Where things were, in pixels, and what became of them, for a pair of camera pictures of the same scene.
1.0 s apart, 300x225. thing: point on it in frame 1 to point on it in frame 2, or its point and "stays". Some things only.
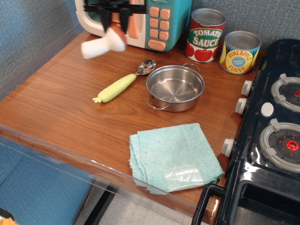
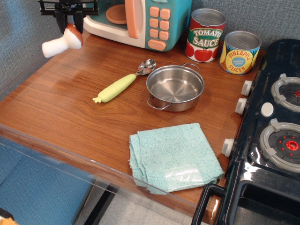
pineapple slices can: [240, 52] stays
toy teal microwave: [167, 26] stays
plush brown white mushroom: [111, 41] to [71, 39]
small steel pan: [175, 88] stays
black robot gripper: [106, 7] to [61, 9]
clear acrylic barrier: [41, 184] stays
